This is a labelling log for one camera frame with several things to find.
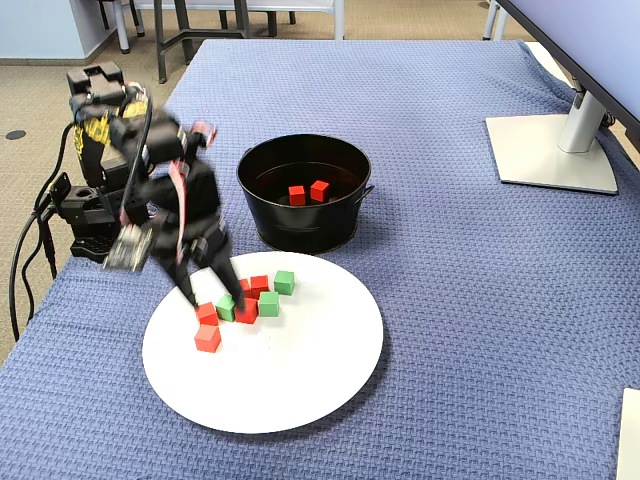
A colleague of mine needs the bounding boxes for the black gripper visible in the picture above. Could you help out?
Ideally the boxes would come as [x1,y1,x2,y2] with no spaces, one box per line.
[149,162,248,314]

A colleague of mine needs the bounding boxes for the white round plate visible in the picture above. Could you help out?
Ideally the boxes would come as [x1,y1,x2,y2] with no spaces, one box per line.
[141,251,385,435]

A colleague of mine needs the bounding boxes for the black metal bucket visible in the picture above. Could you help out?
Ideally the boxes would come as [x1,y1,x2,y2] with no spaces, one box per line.
[235,133,376,255]

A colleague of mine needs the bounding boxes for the blue woven tablecloth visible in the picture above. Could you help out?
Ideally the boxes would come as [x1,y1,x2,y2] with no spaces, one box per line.
[0,38,640,480]

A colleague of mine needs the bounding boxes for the dark chair legs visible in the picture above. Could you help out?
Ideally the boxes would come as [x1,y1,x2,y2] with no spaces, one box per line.
[218,0,297,39]

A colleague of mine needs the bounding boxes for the black chair legs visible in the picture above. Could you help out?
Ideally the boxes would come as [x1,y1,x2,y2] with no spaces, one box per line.
[97,0,147,39]

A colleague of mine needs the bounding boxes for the light blue table apron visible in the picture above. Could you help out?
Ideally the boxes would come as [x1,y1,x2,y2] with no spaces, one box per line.
[134,0,335,14]

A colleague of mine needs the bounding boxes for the monitor with silver stand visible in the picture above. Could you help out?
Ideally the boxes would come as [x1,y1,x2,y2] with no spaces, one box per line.
[485,0,640,196]

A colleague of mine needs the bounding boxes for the white desk legs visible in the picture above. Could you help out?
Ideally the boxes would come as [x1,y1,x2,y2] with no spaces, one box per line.
[482,0,509,42]

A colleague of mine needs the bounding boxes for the white flat board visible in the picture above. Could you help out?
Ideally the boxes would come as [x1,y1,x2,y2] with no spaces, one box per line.
[615,387,640,480]

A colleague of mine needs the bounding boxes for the red white servo wire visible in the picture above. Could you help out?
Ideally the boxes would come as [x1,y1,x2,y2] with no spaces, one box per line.
[167,158,195,251]

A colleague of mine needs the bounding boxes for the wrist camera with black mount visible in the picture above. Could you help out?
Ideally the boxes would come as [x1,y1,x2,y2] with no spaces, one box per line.
[102,223,154,274]

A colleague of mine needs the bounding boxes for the black base cable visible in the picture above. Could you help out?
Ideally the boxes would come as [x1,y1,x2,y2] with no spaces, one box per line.
[38,214,58,280]
[22,214,42,324]

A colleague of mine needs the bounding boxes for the black camera cable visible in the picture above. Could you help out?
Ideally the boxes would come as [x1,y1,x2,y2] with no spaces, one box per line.
[8,99,154,342]

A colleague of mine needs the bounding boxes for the dark grey table frame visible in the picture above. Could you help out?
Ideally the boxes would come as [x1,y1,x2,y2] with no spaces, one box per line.
[152,0,251,85]

